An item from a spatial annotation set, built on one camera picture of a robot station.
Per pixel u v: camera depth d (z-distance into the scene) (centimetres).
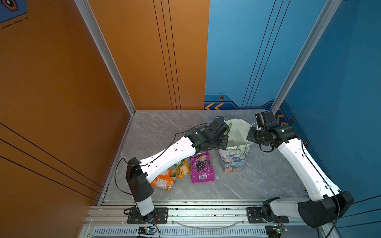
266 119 55
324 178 41
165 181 81
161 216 74
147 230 71
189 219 73
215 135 54
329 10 71
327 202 37
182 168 88
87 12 71
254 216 72
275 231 70
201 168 84
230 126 81
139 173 43
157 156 45
